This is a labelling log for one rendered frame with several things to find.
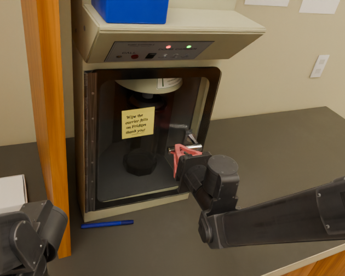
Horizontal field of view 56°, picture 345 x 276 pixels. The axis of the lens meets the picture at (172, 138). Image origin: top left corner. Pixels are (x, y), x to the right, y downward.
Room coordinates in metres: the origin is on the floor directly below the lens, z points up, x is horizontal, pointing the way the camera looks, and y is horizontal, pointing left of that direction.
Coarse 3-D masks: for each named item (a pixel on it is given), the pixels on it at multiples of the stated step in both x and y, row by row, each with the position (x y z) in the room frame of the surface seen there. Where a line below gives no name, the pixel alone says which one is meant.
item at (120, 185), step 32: (128, 96) 0.61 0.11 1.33; (160, 96) 0.64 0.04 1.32; (192, 96) 0.68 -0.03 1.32; (96, 128) 0.58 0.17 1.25; (160, 128) 0.65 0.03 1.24; (192, 128) 0.69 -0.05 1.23; (96, 160) 0.58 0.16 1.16; (128, 160) 0.61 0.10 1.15; (160, 160) 0.65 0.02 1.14; (96, 192) 0.58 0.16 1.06; (128, 192) 0.62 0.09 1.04; (160, 192) 0.66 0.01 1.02
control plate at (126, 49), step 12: (120, 48) 0.53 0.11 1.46; (132, 48) 0.54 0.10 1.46; (144, 48) 0.55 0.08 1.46; (156, 48) 0.57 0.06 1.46; (168, 48) 0.58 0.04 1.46; (180, 48) 0.59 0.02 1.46; (192, 48) 0.61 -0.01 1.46; (204, 48) 0.62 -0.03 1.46; (108, 60) 0.56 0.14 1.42; (120, 60) 0.57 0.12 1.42; (132, 60) 0.59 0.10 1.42; (144, 60) 0.60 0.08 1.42
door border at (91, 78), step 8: (88, 80) 0.57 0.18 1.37; (96, 80) 0.57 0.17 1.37; (88, 88) 0.57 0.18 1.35; (96, 88) 0.57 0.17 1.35; (88, 96) 0.57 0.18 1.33; (96, 96) 0.57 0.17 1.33; (88, 104) 0.57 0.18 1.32; (96, 104) 0.57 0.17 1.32; (88, 112) 0.57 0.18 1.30; (88, 120) 0.57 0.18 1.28; (88, 128) 0.57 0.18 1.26; (88, 136) 0.57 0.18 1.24; (88, 144) 0.57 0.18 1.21; (88, 152) 0.57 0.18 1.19; (88, 160) 0.57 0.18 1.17; (88, 168) 0.57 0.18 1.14; (88, 176) 0.57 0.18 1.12; (88, 184) 0.57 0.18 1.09; (88, 192) 0.57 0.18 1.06; (88, 200) 0.57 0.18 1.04; (88, 208) 0.57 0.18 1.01
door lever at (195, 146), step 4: (188, 136) 0.68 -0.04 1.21; (192, 136) 0.68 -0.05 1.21; (188, 140) 0.68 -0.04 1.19; (192, 140) 0.67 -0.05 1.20; (196, 140) 0.67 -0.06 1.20; (192, 144) 0.65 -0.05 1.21; (196, 144) 0.65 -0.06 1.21; (200, 144) 0.65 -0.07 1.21; (168, 148) 0.61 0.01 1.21; (172, 148) 0.62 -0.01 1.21; (180, 148) 0.62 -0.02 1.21; (192, 148) 0.64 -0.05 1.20; (196, 148) 0.64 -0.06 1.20; (200, 148) 0.64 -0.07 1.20; (168, 152) 0.61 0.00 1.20; (172, 152) 0.61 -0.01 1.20; (184, 152) 0.63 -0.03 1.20
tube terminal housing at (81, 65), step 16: (80, 0) 0.58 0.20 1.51; (176, 0) 0.66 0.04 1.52; (192, 0) 0.68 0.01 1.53; (208, 0) 0.70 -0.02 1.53; (224, 0) 0.72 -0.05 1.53; (80, 16) 0.58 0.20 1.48; (80, 32) 0.58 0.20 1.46; (80, 48) 0.58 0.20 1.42; (80, 64) 0.59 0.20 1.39; (96, 64) 0.59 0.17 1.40; (112, 64) 0.60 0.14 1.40; (128, 64) 0.62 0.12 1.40; (144, 64) 0.64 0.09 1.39; (160, 64) 0.66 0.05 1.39; (176, 64) 0.67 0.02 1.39; (192, 64) 0.69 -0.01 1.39; (208, 64) 0.72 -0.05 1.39; (80, 80) 0.59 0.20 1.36; (80, 96) 0.59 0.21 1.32; (80, 112) 0.59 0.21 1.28; (80, 128) 0.59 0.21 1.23; (80, 144) 0.60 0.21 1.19; (80, 160) 0.60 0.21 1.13; (80, 176) 0.60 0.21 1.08; (80, 192) 0.61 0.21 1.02; (80, 208) 0.61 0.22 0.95; (112, 208) 0.61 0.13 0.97; (128, 208) 0.63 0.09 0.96; (144, 208) 0.66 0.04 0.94
